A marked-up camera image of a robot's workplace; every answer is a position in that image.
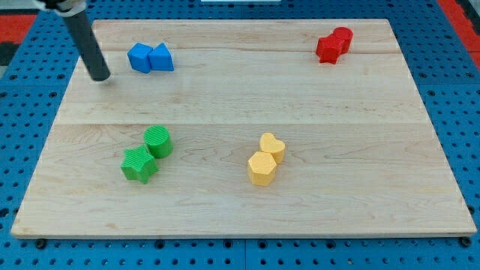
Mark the blue cube block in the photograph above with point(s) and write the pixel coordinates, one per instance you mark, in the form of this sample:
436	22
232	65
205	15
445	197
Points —
138	57

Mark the yellow heart block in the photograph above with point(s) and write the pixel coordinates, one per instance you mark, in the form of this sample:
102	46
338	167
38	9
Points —
268	143

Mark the red star block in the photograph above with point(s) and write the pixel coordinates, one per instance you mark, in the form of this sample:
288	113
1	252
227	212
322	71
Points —
329	49

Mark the light wooden board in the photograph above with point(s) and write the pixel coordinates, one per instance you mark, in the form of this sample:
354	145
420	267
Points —
362	157

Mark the green cylinder block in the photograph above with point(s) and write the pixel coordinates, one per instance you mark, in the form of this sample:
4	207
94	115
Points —
158	142

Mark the red cylinder block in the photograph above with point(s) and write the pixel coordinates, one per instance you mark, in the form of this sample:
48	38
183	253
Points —
346	35

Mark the green star block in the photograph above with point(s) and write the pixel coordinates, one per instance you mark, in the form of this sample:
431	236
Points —
138	164

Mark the blue triangle block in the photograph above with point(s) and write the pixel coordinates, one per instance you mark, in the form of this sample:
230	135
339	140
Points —
161	59

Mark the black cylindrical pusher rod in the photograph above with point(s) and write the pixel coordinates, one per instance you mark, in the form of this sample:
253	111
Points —
80	29

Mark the yellow hexagon block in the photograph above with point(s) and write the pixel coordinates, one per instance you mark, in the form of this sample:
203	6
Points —
261	168

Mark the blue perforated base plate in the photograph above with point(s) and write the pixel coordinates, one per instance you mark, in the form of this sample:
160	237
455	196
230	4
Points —
441	47

